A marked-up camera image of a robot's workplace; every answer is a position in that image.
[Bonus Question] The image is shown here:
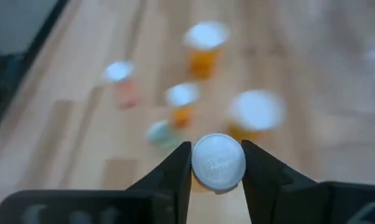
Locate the pink pill bottle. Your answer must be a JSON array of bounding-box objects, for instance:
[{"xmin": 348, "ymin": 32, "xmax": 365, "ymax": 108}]
[{"xmin": 102, "ymin": 60, "xmax": 140, "ymax": 110}]

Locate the small orange pill bottle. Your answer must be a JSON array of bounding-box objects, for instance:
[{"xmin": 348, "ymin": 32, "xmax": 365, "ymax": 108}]
[
  {"xmin": 164, "ymin": 82, "xmax": 202, "ymax": 129},
  {"xmin": 190, "ymin": 133, "xmax": 247, "ymax": 195}
]

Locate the small green pill bottle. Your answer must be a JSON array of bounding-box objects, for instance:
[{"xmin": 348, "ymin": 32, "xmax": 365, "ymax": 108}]
[{"xmin": 146, "ymin": 119, "xmax": 184, "ymax": 153}]

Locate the black aluminium table frame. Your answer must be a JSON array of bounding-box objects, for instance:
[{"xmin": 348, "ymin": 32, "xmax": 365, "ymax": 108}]
[{"xmin": 0, "ymin": 0, "xmax": 70, "ymax": 141}]

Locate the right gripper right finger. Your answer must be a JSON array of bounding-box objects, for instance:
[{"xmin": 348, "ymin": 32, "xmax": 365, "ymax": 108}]
[{"xmin": 240, "ymin": 139, "xmax": 375, "ymax": 224}]

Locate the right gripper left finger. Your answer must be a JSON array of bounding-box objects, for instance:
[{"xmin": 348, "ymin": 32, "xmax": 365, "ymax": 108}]
[{"xmin": 0, "ymin": 141, "xmax": 193, "ymax": 224}]

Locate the large orange pill bottle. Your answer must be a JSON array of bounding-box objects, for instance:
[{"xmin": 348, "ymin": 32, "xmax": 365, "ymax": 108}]
[
  {"xmin": 226, "ymin": 89, "xmax": 287, "ymax": 142},
  {"xmin": 183, "ymin": 20, "xmax": 231, "ymax": 80}
]

